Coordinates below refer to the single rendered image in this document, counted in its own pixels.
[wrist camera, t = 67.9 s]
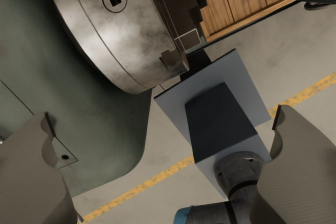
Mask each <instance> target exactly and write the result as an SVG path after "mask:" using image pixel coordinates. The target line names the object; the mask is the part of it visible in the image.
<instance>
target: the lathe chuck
mask: <svg viewBox="0 0 336 224"><path fill-rule="evenodd" d="M79 1H80V3H81V5H82V7H83V9H84V11H85V12H86V14H87V16H88V18H89V19H90V21H91V23H92V25H93V26H94V28H95V29H96V31H97V33H98V34H99V36H100V37H101V39H102V40H103V42H104V43H105V45H106V46H107V48H108V49H109V50H110V52H111V53H112V54H113V56H114V57H115V58H116V60H117V61H118V62H119V63H120V65H121V66H122V67H123V68H124V69H125V70H126V71H127V72H128V73H129V75H130V76H131V77H133V78H134V79H135V80H136V81H137V82H138V83H140V84H141V85H143V86H145V87H147V88H153V87H155V86H157V85H159V84H161V83H164V82H166V81H168V80H170V79H172V78H174V77H177V76H179V75H181V74H183V73H185V72H187V71H189V69H190V67H189V63H188V61H187V58H186V55H185V53H184V51H183V52H181V53H180V55H181V57H182V60H180V61H178V62H177V64H176V65H174V66H172V67H171V66H170V65H169V66H167V65H166V64H165V62H164V61H163V60H162V58H161V57H162V54H161V53H163V52H165V51H167V50H169V51H170V52H172V51H174V50H175V49H176V48H177V47H176V45H175V42H174V40H173V37H172V35H171V32H170V30H169V27H168V24H167V22H166V19H165V17H164V14H163V12H162V9H161V7H160V4H159V2H158V0H127V4H126V7H125V9H124V10H123V11H121V12H119V13H115V12H111V11H110V10H108V9H107V8H106V6H105V5H104V2H103V0H79ZM179 52H180V51H179Z"/></svg>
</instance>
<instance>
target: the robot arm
mask: <svg viewBox="0 0 336 224"><path fill-rule="evenodd" d="M272 130H274V132H275V136H274V139H273V143H272V146H271V150H270V153H269V155H270V157H271V159H272V160H271V161H269V162H266V163H265V162H264V160H263V159H262V157H261V156H259V155H258V154H256V153H254V152H250V151H238V152H234V153H231V154H229V155H227V156H225V157H224V158H222V159H221V160H220V161H219V162H218V163H217V165H216V167H215V170H214V174H215V178H216V181H217V183H218V185H219V186H220V188H221V189H222V191H223V192H224V194H225V195H226V196H227V198H228V201H224V202H217V203H210V204H203V205H196V206H195V205H191V206H190V207H185V208H181V209H179V210H178V211H177V212H176V214H175V216H174V220H173V224H336V146H335V145H334V144H333V143H332V142H331V141H330V139H329V138H328V137H327V136H326V135H324V134H323V133H322V132H321V131H320V130H319V129H318V128H317V127H315V126H314V125H313V124H312V123H311V122H309V121H308V120H307V119H306V118H304V117H303V116H302V115H301V114H300V113H298V112H297V111H296V110H295V109H294V108H292V107H291V106H290V105H287V104H283V105H281V104H278V107H277V111H276V115H275V119H274V122H273V126H272ZM54 137H56V133H55V130H54V127H53V124H52V121H51V118H50V115H49V113H48V112H47V111H46V112H38V113H36V114H35V115H34V116H32V117H31V118H30V119H29V120H28V121H27V122H25V123H24V124H23V125H22V126H21V127H20V128H19V129H17V130H16V131H15V132H14V133H13V134H12V135H10V136H9V137H8V138H7V139H6V140H5V141H4V142H3V143H2V144H1V145H0V224H77V223H78V217H77V214H76V211H75V207H74V204H73V201H72V198H71V195H70V193H69V190H68V188H67V185H66V183H65V180H64V178H63V175H62V173H61V171H60V170H59V169H57V168H55V167H56V165H57V163H58V158H57V156H56V153H55V150H54V148H53V145H52V141H53V139H54Z"/></svg>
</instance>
